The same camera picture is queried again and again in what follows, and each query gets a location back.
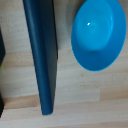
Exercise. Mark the dark blue book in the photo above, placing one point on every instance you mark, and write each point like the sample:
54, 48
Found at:
41, 50

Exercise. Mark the blue bowl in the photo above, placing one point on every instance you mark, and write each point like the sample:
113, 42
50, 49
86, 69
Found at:
96, 33

